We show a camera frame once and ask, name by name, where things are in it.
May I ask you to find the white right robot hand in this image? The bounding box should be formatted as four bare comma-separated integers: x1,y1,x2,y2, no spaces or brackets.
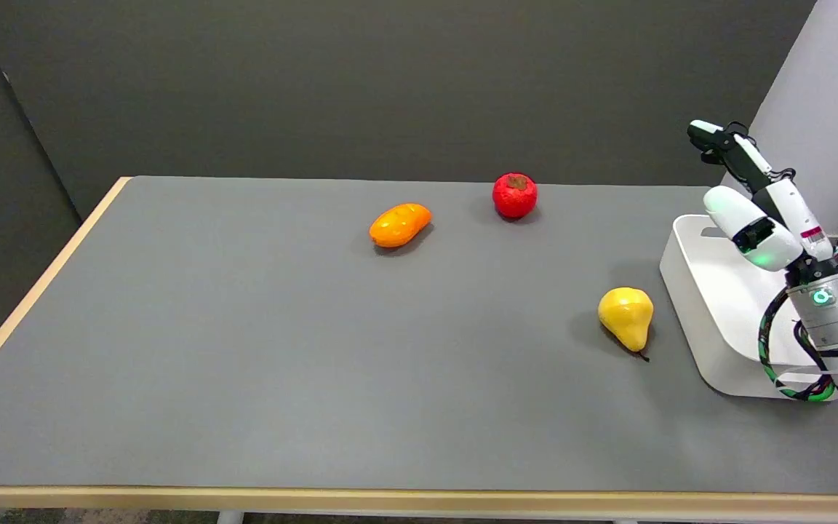
687,120,838,274

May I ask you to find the white plastic bin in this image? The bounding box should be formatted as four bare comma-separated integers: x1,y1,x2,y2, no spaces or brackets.
659,215,838,401

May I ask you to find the yellow pear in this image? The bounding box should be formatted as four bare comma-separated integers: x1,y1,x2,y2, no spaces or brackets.
598,287,655,362

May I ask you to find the orange mango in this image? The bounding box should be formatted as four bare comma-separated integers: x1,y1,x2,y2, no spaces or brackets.
369,203,433,249

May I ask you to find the black green braided cable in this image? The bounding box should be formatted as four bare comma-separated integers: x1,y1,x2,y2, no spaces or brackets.
757,287,838,402

